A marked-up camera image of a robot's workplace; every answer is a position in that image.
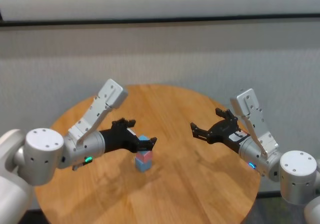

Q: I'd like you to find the black wall rail strip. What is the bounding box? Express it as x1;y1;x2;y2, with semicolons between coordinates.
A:
0;8;320;29

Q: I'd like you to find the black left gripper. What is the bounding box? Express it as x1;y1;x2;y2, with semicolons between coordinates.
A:
99;118;158;154

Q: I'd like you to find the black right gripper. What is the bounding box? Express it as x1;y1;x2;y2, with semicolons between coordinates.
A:
189;108;250;155

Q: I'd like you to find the pink cube block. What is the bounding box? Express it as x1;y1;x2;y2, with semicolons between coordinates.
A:
136;150;153;162

